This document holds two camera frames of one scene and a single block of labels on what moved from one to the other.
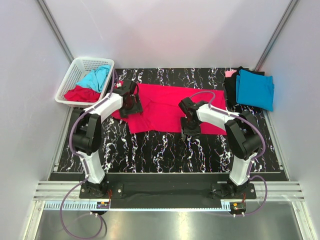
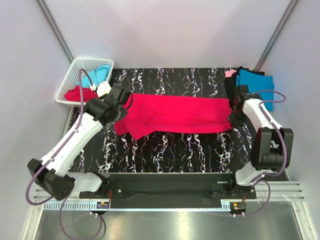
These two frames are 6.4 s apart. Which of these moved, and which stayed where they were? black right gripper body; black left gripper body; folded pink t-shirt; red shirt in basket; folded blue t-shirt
Moved: black left gripper body; black right gripper body
Stayed: folded blue t-shirt; folded pink t-shirt; red shirt in basket
